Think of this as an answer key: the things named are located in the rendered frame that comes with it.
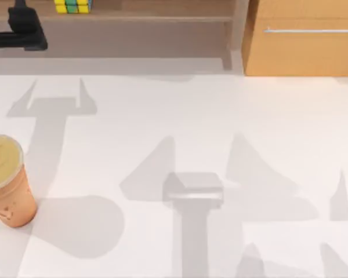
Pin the colourful puzzle cube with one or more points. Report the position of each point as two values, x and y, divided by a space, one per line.
72 5

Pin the wooden open shelf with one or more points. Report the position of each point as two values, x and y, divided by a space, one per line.
139 32

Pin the orange cup with clear lid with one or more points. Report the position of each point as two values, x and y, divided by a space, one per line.
8 185

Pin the wooden cupboard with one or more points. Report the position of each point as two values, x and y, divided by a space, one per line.
278 55

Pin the wooden drawer front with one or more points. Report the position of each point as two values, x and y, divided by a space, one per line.
307 52

